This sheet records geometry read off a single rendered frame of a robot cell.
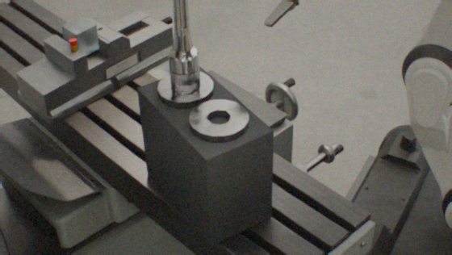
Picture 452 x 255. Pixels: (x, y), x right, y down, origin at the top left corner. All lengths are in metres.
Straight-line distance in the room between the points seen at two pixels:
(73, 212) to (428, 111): 0.73
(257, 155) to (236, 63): 2.15
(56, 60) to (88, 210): 0.32
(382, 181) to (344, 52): 1.63
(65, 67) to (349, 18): 2.33
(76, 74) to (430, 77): 0.71
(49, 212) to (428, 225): 0.88
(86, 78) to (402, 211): 0.79
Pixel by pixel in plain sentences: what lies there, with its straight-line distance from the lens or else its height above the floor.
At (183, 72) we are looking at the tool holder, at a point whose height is 1.16.
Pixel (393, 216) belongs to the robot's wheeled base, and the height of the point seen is 0.59.
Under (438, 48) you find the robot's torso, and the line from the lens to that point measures 1.43.
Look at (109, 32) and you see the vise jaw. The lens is 1.54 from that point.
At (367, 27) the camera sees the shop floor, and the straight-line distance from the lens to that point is 3.59.
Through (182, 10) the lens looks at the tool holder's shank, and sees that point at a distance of 1.10.
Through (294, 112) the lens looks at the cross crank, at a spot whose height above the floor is 0.62.
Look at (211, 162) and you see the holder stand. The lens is 1.07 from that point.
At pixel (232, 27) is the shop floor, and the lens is 3.52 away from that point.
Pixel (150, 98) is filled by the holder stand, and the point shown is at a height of 1.10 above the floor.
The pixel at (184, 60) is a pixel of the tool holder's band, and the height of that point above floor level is 1.18.
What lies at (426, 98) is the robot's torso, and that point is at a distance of 1.45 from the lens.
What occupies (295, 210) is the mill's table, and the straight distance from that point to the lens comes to 1.25.
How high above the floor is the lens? 1.80
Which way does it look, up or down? 38 degrees down
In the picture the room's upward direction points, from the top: 2 degrees counter-clockwise
